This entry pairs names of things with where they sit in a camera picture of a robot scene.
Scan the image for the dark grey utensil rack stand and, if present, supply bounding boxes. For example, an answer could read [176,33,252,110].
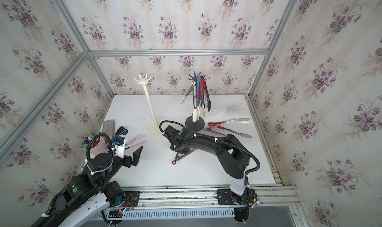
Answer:
[182,72,206,131]

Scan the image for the cream utensil rack stand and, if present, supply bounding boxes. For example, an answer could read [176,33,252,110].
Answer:
[134,74,164,135]

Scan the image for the black steel tongs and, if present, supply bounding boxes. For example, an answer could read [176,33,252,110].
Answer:
[202,76,211,112]

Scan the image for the cream steel tongs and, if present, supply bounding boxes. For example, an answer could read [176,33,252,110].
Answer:
[181,81,196,104]

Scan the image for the red handled steel tongs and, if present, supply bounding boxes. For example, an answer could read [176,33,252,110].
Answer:
[200,78,206,118]

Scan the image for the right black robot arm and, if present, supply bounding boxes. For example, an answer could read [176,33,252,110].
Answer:
[158,120,261,198]

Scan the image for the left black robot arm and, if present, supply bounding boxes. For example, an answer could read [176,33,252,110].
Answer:
[33,133,143,227]

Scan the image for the white tipped tongs at right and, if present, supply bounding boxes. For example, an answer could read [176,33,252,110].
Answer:
[204,117,251,136]

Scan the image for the blue stapler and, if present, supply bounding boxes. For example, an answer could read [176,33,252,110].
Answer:
[112,126,128,145]

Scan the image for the pink cup of pens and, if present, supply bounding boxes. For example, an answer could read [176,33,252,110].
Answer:
[78,133,109,159]

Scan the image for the grey whiteboard eraser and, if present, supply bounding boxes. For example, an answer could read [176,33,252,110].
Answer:
[101,119,115,139]

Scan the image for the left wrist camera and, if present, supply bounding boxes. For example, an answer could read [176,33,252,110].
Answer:
[112,135,127,158]

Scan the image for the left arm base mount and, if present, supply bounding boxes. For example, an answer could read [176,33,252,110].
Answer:
[101,181,141,224]

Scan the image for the red handled tongs at right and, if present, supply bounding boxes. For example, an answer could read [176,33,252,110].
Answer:
[207,120,253,138]

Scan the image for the aluminium front rail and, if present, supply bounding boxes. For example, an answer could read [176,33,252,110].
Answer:
[122,185,302,210]

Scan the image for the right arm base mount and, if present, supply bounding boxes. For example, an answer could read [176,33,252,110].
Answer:
[214,187,260,223]

